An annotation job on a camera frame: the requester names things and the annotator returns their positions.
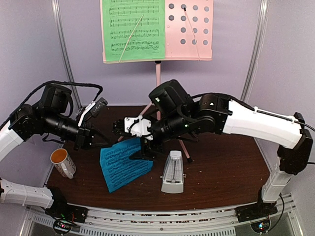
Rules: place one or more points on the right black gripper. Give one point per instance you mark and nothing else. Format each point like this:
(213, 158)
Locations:
(147, 149)

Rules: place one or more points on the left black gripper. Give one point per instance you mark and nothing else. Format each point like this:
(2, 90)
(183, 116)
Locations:
(84, 136)

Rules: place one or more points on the blue sheet music paper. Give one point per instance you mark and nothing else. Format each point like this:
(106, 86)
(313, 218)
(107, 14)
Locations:
(118, 169)

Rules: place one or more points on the green sheet music paper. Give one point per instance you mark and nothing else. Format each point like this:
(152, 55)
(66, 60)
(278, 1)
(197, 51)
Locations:
(133, 30)

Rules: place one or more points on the pink folding music stand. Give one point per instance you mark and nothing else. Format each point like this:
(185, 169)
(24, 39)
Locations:
(180, 114)

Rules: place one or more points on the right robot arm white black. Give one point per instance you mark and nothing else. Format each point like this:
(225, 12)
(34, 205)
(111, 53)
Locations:
(221, 113)

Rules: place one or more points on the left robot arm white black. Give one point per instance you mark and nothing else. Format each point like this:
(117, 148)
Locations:
(47, 110)

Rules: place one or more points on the white metronome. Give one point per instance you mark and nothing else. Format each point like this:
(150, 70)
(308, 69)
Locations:
(173, 175)

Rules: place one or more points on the white patterned mug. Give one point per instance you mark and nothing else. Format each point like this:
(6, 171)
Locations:
(63, 163)

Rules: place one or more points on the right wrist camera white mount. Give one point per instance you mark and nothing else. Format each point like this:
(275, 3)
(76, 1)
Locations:
(137, 126)

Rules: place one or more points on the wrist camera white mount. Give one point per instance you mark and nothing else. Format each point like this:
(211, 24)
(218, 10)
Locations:
(91, 110)
(137, 126)

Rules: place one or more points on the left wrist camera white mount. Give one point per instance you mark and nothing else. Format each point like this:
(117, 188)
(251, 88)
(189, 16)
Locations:
(91, 110)

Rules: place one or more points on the front aluminium rail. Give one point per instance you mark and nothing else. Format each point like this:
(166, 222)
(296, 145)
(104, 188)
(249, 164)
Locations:
(220, 221)

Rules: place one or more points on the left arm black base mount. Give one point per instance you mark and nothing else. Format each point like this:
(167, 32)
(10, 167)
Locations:
(62, 209)

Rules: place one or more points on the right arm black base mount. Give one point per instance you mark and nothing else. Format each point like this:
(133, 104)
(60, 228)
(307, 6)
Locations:
(255, 211)

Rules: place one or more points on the left aluminium corner post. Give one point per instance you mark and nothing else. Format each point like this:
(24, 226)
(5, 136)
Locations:
(59, 25)

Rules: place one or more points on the aluminium corner post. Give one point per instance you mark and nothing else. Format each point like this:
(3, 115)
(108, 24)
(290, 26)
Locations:
(258, 44)
(59, 25)

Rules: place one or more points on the right aluminium corner post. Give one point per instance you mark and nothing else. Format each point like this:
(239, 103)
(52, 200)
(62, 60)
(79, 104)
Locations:
(258, 44)

